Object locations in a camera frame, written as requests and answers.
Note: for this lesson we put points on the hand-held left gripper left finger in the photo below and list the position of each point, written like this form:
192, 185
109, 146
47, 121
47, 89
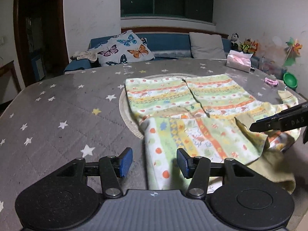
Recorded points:
125, 163

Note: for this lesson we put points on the panda plush toy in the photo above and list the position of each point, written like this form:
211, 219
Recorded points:
235, 41

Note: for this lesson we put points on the blue sofa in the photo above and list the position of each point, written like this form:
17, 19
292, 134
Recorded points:
168, 42

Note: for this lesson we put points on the dark wooden door frame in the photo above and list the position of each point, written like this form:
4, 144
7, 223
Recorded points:
20, 28

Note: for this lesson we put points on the pink tissue box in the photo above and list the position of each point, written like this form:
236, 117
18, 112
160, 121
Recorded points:
237, 63

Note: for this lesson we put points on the clear plastic bag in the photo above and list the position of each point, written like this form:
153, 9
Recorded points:
272, 67

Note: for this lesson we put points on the blue storage box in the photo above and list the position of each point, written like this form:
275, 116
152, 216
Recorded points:
38, 65

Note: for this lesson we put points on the yellow plush toy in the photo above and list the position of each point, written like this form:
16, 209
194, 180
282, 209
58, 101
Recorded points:
246, 46

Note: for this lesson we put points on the butterfly print pillow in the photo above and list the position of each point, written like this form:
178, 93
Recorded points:
120, 50

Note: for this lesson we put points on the green plastic bowl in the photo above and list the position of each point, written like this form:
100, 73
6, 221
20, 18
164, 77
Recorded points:
290, 80

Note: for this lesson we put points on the colourful pinwheel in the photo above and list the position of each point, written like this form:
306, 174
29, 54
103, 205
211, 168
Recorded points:
292, 51

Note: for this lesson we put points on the grey star tablecloth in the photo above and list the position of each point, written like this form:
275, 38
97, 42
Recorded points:
67, 105

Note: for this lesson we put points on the crumpled beige cloth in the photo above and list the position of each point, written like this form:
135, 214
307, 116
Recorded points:
84, 55

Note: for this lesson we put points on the grey pillow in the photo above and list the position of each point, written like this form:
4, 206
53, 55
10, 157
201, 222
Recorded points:
207, 44

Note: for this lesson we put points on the pink hair clip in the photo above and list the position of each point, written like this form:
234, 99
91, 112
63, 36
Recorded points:
271, 81

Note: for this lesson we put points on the pastel patterned children's jacket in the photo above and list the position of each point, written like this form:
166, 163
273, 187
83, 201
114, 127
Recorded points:
216, 134

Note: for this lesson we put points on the orange plush toy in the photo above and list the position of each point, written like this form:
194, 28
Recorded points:
254, 47

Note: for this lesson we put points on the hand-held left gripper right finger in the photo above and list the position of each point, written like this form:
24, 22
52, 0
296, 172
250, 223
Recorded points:
184, 164

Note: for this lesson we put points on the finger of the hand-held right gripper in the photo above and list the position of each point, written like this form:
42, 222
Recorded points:
274, 124

